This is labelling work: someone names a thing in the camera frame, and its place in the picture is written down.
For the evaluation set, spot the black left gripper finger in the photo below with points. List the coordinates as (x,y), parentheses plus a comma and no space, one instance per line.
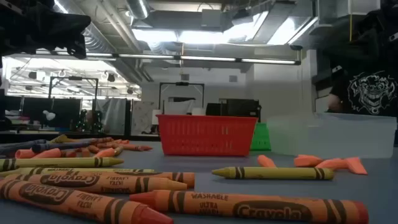
(77,26)
(77,49)

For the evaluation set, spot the red Crayola crayon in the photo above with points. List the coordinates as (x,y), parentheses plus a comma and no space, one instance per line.
(102,140)
(77,202)
(248,207)
(133,147)

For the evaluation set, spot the person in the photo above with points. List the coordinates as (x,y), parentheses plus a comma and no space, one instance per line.
(370,93)

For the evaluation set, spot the black partition screen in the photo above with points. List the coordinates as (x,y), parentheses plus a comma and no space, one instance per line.
(65,112)

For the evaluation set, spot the white desk lamp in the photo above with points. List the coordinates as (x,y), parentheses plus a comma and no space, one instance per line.
(49,115)

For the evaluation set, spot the grey hanging cloth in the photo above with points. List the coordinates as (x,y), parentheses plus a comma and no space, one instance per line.
(113,115)

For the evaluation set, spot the yellow Crayola crayon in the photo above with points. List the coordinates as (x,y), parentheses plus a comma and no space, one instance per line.
(62,170)
(62,138)
(62,162)
(273,173)

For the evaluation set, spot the white box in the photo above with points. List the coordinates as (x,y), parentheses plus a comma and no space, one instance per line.
(156,116)

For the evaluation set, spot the clear plastic container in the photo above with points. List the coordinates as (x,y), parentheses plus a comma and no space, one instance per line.
(335,137)

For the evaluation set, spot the white draped sheet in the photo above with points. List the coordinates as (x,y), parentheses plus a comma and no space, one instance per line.
(178,107)

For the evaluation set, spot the long LED light bar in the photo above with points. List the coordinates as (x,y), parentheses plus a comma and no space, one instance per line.
(205,58)

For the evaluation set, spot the grey ceiling unit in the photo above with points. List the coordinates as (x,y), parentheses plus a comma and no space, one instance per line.
(211,20)

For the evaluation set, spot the green slotted plastic basket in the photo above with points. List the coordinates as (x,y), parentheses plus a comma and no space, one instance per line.
(261,137)

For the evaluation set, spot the black monitor block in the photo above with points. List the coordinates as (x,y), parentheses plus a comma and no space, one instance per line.
(236,109)

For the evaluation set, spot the red slotted plastic basket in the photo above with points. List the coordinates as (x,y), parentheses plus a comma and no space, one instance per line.
(205,137)

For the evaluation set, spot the black gantry frame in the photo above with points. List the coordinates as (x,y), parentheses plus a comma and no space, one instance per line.
(182,83)
(74,78)

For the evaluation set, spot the silver ventilation duct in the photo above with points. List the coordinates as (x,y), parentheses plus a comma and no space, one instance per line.
(138,9)

